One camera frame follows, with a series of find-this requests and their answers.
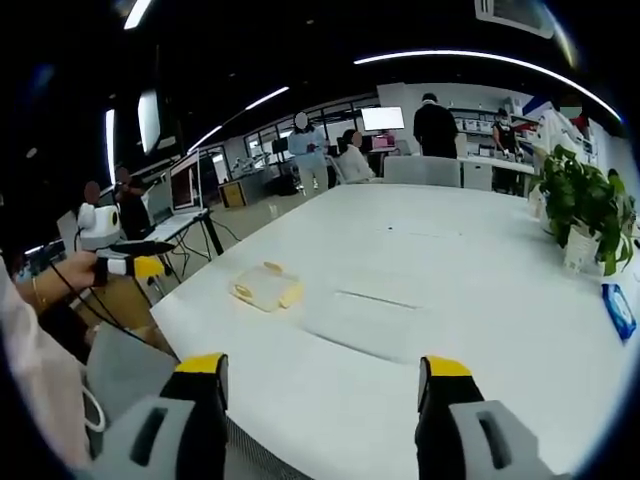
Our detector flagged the short ceiling light strip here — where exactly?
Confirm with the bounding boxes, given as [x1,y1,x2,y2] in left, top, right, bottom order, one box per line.
[244,85,291,112]
[122,0,153,31]
[104,108,117,187]
[186,124,225,155]

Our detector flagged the long curved ceiling light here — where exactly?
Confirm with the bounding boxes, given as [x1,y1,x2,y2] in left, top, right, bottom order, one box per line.
[353,48,623,123]

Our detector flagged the gold bracelet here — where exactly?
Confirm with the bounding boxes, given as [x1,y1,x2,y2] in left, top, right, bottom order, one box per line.
[31,276,50,310]

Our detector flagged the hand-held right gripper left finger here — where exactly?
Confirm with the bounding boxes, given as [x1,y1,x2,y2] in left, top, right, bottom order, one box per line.
[92,352,231,480]

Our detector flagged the open laptop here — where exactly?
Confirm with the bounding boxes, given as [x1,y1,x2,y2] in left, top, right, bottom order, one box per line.
[145,148,207,240]

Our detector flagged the blue wipes packet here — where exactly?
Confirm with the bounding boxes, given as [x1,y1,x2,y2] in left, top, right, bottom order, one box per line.
[600,282,638,346]

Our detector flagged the grey chair back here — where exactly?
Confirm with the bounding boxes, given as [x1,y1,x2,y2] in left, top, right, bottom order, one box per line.
[88,323,180,451]

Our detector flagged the hanging bright panel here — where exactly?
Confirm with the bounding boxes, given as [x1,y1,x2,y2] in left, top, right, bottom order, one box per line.
[136,88,162,155]

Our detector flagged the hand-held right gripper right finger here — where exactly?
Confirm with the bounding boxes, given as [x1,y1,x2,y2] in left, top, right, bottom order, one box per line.
[414,354,574,480]

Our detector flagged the white side table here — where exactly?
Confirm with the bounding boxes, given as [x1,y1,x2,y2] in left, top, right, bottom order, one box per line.
[143,208,225,277]

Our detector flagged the cardboard box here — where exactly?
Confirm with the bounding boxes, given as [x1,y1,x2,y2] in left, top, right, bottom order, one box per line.
[218,180,245,210]

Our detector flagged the person's left hand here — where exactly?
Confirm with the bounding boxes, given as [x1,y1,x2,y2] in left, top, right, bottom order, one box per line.
[46,250,109,302]

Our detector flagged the green potted plant white pot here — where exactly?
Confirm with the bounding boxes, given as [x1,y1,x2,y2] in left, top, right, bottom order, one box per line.
[529,143,640,277]

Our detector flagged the ceiling air vent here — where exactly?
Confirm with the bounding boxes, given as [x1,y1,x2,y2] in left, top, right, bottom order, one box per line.
[473,0,557,40]

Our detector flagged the grey office chair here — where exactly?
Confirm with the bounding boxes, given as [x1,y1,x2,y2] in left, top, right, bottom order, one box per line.
[382,155,462,188]

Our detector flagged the bright computer monitor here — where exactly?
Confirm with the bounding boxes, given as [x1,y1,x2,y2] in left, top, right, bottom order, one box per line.
[360,105,406,134]

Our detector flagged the background storage shelves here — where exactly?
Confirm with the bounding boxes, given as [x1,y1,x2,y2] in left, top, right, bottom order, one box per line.
[448,99,536,151]

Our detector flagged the person's light clothing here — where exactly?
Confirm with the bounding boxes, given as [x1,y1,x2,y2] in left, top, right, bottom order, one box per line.
[0,254,94,471]

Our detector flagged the white cable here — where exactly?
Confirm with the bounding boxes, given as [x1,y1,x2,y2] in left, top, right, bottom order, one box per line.
[79,382,108,432]

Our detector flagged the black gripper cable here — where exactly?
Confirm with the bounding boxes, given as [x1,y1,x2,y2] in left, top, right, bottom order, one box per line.
[48,227,180,362]

